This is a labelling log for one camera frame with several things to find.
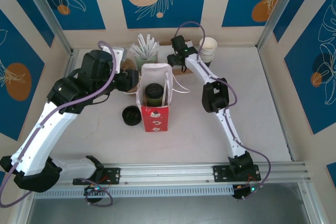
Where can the green cup with black lid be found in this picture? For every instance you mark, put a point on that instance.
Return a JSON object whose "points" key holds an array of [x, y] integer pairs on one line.
{"points": [[154, 91]]}

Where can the red and white paper bag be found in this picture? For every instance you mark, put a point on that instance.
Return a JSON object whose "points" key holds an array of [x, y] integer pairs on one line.
{"points": [[155, 119]]}

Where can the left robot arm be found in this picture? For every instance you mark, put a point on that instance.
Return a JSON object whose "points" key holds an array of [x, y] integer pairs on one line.
{"points": [[44, 134]]}

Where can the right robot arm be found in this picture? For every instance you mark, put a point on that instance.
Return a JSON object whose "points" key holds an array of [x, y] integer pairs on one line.
{"points": [[231, 132]]}

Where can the white paper napkins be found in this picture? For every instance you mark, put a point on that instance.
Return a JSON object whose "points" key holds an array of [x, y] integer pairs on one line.
{"points": [[162, 53]]}

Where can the stack of pulp cup carriers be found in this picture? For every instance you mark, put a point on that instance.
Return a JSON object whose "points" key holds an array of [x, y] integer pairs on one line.
{"points": [[130, 64]]}

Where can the brown cardboard napkin box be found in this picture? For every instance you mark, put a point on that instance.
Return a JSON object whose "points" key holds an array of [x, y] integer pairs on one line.
{"points": [[177, 72]]}

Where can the mint green holder cup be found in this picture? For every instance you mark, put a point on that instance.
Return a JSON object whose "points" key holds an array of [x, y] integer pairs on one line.
{"points": [[145, 61]]}

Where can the paper-wrapped straw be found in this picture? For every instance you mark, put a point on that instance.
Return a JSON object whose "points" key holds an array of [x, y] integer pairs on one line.
{"points": [[148, 44], [156, 47], [141, 44], [153, 47], [136, 51]]}

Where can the stack of white paper cups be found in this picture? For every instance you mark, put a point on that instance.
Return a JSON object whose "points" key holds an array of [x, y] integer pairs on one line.
{"points": [[208, 48]]}

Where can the stack of black cup lids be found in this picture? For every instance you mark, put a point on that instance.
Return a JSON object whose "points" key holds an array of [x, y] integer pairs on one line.
{"points": [[131, 116]]}

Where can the grey metal plate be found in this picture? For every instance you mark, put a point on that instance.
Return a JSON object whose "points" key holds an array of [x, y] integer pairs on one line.
{"points": [[168, 212]]}

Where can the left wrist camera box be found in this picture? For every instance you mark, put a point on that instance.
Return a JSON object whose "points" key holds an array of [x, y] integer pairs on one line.
{"points": [[119, 56]]}

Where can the aluminium side rail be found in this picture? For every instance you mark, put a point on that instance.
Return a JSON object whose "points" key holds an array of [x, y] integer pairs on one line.
{"points": [[72, 58]]}

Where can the aluminium frame post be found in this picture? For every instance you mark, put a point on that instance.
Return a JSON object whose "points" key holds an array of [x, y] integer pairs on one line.
{"points": [[19, 214], [311, 205], [50, 16], [276, 11]]}

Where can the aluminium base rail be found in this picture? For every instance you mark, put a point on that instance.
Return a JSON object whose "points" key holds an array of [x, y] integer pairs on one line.
{"points": [[168, 171]]}

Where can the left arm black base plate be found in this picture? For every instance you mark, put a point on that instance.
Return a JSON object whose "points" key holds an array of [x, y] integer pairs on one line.
{"points": [[113, 175]]}

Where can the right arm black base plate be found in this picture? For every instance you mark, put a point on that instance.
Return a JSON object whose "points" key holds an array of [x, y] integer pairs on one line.
{"points": [[221, 172]]}

